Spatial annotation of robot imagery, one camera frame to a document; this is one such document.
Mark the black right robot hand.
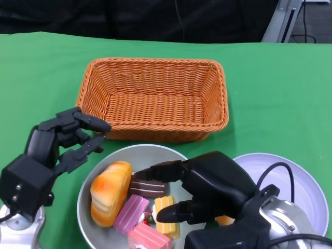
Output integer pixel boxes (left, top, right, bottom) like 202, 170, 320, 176
134, 151, 260, 226

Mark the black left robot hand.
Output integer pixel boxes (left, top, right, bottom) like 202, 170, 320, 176
25, 107, 113, 175

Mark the orange ring donut bread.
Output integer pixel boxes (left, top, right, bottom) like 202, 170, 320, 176
214, 215, 236, 227

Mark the grey-green round bowl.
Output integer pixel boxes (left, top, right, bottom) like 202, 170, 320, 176
76, 144, 189, 249

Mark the chocolate layer cake slice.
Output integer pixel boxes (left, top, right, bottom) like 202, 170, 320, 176
129, 174, 167, 199

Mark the yellow layer cake slice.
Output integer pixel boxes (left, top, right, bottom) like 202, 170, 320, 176
155, 196, 181, 239

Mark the golden sliced loaf bread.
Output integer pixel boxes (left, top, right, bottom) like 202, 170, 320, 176
90, 160, 133, 228

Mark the pale lavender round plate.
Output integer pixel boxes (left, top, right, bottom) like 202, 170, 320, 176
232, 152, 326, 237

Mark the salmon pink cake slice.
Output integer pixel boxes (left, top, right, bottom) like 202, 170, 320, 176
127, 223, 172, 249

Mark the pink striped cake slice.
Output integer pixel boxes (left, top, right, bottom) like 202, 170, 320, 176
113, 194, 150, 236

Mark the orange wicker basket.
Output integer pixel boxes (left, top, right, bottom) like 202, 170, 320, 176
75, 57, 230, 143

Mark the green tablecloth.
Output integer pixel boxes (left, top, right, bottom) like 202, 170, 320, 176
0, 31, 332, 249

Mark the black backdrop cloth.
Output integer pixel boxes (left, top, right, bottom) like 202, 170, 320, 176
0, 0, 278, 44

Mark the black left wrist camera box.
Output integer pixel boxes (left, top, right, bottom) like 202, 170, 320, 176
0, 154, 57, 223

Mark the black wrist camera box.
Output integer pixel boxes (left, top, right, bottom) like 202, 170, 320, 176
184, 219, 272, 249
0, 154, 57, 223

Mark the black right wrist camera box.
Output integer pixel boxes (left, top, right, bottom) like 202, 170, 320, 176
184, 219, 272, 249

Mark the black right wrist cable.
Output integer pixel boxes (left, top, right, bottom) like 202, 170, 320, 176
255, 162, 332, 249

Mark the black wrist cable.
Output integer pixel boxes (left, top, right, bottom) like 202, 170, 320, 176
255, 162, 332, 249
0, 211, 19, 224

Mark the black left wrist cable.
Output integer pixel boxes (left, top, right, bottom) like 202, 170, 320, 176
0, 211, 19, 224

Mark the thin black hanging cable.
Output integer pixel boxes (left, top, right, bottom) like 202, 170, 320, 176
173, 0, 187, 42

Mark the grey aluminium frame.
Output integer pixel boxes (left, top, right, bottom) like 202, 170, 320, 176
261, 0, 329, 44

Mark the black floor cable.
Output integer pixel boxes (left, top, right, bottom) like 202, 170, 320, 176
290, 0, 317, 44

